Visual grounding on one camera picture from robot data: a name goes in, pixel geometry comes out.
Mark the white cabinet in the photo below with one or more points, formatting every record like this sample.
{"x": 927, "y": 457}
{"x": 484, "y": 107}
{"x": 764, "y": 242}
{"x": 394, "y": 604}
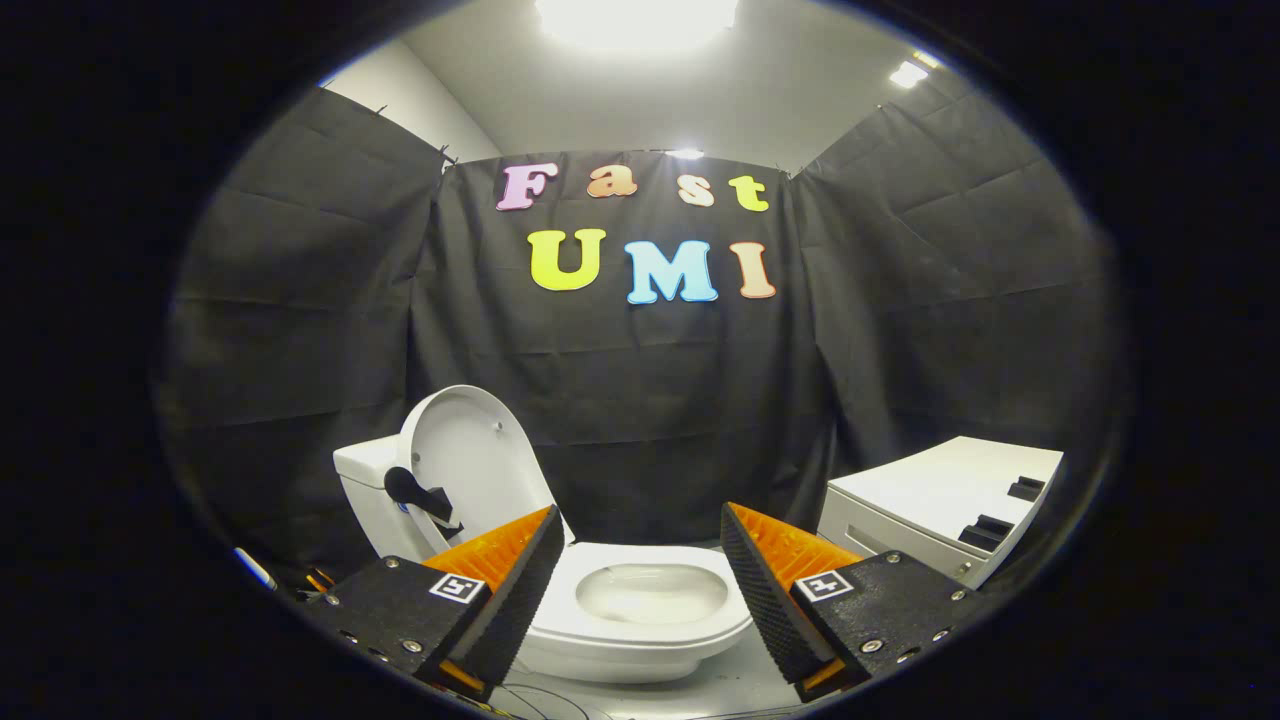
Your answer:
{"x": 930, "y": 480}

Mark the large ceiling light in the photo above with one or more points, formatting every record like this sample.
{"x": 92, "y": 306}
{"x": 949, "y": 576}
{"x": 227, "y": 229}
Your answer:
{"x": 635, "y": 20}

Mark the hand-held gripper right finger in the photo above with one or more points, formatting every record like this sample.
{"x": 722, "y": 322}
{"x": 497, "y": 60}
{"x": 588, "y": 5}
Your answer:
{"x": 770, "y": 600}

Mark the small ceiling light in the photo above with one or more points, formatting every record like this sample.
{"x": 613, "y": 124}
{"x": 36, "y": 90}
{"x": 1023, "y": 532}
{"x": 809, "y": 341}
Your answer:
{"x": 908, "y": 73}

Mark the white toilet lid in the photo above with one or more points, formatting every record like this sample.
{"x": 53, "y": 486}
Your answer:
{"x": 470, "y": 450}

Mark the white toilet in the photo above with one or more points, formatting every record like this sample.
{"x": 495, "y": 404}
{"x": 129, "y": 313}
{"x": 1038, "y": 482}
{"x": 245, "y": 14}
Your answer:
{"x": 620, "y": 662}

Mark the black backdrop cloth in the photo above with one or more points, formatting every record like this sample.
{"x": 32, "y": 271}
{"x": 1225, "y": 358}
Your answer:
{"x": 620, "y": 400}

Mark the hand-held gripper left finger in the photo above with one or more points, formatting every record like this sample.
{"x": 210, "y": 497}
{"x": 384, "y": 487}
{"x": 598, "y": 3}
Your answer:
{"x": 520, "y": 600}

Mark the white cylindrical object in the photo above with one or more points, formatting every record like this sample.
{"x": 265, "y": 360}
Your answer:
{"x": 255, "y": 568}

